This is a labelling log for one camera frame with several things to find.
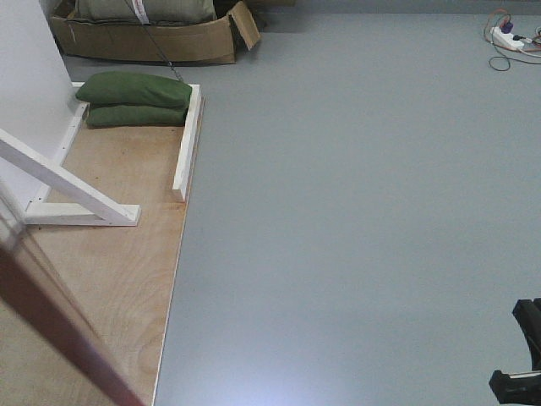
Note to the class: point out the brown wooden door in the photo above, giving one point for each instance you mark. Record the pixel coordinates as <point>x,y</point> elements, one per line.
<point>41,300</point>

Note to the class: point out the white power strip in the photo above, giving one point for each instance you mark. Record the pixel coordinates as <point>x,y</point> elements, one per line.
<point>505,40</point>

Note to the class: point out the green sandbag far top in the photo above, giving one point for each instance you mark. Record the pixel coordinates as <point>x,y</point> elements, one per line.
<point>115,87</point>

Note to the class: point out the white far edge rail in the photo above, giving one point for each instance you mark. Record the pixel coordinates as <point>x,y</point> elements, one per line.
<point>180,185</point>

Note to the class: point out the white far brace frame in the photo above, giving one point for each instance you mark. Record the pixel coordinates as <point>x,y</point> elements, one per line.
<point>49,194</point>

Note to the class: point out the green sandbag lower stacked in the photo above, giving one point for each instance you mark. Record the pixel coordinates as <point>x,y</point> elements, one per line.
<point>131,115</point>

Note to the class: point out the plywood base platform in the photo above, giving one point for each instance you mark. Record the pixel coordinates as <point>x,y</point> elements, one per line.
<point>121,278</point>

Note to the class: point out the cardboard box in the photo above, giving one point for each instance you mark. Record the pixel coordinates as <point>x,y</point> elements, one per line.
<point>213,42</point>

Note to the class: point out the olive green sack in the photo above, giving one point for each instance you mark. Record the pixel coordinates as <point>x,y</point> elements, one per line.
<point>148,11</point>

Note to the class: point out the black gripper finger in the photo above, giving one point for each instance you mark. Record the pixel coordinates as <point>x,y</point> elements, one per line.
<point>527,315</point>
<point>522,388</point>

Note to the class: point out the white partition wall panel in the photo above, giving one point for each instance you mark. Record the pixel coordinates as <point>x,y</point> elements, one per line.
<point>25,84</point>

